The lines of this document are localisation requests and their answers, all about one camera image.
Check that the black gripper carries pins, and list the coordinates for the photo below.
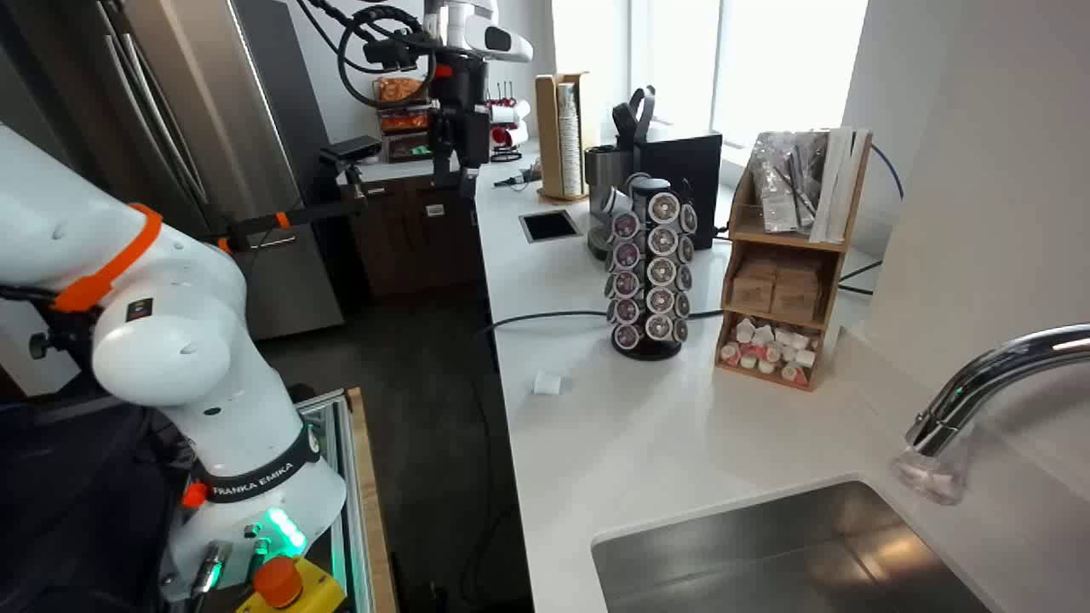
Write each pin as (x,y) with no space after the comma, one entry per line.
(462,79)

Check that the black k-cup carousel holder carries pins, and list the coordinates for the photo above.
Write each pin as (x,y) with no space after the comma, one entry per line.
(649,275)

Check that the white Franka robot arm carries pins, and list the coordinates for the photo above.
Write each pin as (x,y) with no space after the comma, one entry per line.
(170,328)

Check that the wooden paper cup dispenser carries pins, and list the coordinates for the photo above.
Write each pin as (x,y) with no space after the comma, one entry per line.
(558,138)

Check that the red and white appliance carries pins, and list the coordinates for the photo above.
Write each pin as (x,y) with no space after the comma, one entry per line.
(509,125)

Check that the snack rack with orange bags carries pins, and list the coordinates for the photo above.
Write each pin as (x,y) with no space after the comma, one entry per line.
(403,121)

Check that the black pen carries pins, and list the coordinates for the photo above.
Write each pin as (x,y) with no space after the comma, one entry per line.
(515,177)

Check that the black device on cabinet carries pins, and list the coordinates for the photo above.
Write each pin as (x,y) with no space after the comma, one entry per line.
(347,150)

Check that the dark wood cabinet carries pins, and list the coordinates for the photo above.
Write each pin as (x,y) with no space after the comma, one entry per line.
(413,241)

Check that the black bar with orange clips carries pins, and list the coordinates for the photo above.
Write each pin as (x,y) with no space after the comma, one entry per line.
(282,225)

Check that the stainless steel refrigerator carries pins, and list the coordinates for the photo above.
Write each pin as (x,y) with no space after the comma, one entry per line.
(224,125)

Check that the black coffee machine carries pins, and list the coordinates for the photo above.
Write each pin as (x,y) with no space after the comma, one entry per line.
(694,171)

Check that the small white packet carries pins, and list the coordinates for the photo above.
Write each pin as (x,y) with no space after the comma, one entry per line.
(547,382)

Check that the silver foil bags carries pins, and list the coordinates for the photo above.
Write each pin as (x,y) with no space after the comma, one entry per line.
(784,175)

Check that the wooden condiment organizer shelf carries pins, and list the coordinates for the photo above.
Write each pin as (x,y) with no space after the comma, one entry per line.
(793,243)

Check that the brown sugar packets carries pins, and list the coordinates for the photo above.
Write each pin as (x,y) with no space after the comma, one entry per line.
(778,291)

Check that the wood framed glass cart panel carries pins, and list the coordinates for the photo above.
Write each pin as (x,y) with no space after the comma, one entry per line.
(361,499)

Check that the white creamer cups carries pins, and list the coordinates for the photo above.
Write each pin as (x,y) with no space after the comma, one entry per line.
(771,348)

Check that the yellow red emergency stop button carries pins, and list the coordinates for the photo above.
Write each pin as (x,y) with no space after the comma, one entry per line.
(281,580)

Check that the stainless steel sink basin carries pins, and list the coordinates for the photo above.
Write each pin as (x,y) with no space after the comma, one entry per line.
(784,557)

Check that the chrome sink faucet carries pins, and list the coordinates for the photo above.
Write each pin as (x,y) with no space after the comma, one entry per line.
(976,381)

